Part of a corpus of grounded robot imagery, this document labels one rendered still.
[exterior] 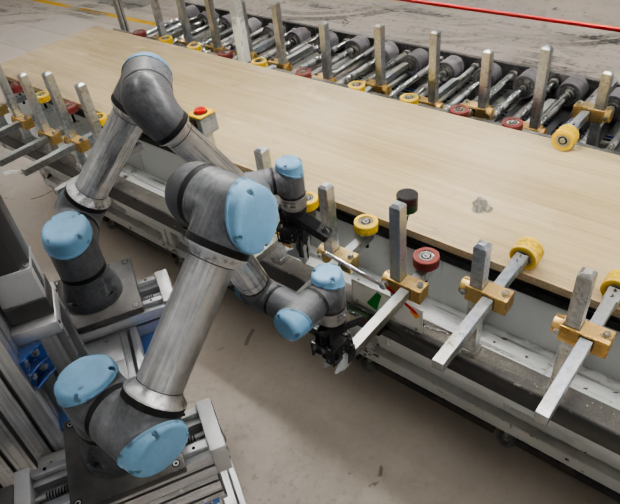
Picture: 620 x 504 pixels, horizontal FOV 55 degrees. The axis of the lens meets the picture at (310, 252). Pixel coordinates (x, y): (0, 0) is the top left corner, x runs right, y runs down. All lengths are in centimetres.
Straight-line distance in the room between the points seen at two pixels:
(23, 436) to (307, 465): 125
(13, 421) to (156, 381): 46
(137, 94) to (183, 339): 58
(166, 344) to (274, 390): 164
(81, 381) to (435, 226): 119
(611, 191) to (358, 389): 125
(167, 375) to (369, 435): 153
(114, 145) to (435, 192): 107
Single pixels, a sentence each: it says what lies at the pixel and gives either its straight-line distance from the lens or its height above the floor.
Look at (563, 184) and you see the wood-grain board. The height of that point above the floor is 90.
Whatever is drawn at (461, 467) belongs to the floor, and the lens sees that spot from 241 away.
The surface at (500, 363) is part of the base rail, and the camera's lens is 180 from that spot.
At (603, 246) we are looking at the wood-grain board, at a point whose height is 90.
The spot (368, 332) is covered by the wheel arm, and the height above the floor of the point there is 86.
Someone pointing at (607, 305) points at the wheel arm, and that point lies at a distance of 165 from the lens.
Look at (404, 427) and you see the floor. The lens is 249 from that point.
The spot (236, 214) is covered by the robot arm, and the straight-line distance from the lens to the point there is 95.
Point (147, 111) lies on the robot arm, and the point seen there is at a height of 153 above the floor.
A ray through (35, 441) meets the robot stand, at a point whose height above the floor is 100.
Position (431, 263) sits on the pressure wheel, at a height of 91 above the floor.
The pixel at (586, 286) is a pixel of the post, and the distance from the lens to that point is 146.
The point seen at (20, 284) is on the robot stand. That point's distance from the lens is 129.
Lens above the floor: 208
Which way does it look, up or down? 40 degrees down
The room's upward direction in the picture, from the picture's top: 7 degrees counter-clockwise
